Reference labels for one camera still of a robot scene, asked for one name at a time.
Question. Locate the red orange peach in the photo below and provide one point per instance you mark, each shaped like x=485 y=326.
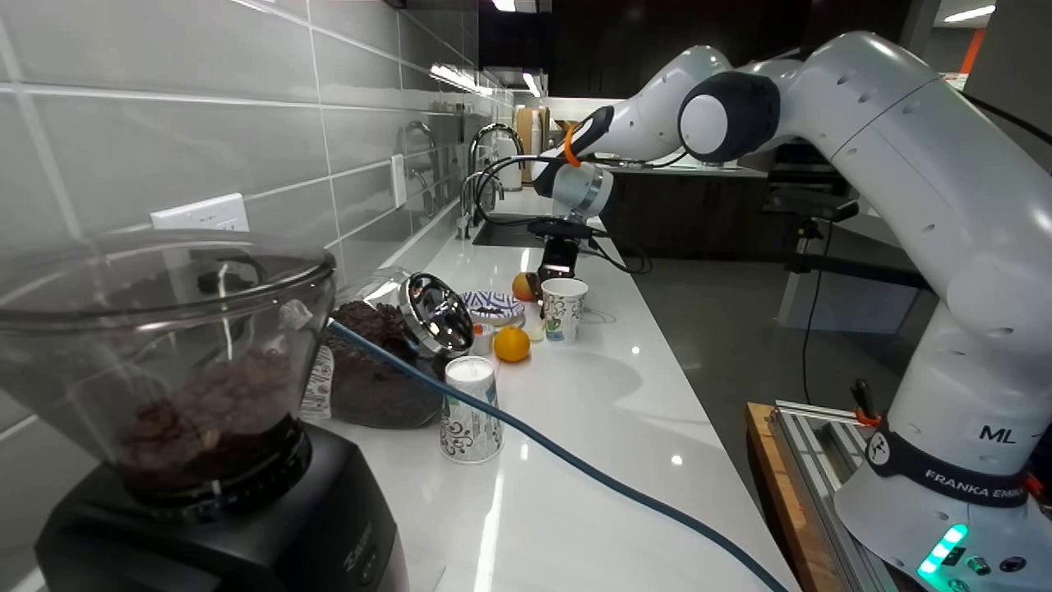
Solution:
x=528 y=289

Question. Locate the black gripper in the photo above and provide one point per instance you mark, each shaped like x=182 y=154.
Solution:
x=559 y=232

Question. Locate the small orange tangerine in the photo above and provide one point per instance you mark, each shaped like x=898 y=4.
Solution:
x=512 y=348

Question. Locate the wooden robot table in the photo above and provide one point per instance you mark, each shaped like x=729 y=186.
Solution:
x=782 y=495

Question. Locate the dark kitchen island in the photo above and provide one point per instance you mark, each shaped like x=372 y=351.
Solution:
x=678 y=210

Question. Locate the large patterned paper cup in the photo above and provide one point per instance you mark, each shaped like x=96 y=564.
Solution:
x=562 y=314

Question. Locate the chrome sink faucet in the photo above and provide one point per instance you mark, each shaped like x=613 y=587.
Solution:
x=481 y=200

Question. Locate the brown bag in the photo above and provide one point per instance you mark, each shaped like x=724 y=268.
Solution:
x=378 y=372

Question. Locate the dark sink basin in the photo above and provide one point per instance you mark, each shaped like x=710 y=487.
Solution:
x=512 y=232

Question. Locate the empty white wall outlet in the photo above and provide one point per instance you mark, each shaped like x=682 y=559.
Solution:
x=398 y=183

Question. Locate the blue patterned bowl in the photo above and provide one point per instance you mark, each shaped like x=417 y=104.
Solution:
x=495 y=312

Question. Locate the small patterned paper cup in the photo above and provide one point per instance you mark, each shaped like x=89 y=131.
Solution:
x=472 y=414

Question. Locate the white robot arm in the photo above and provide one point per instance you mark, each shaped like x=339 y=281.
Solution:
x=942 y=217

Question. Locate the black coffee grinder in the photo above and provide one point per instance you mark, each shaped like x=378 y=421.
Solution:
x=198 y=440

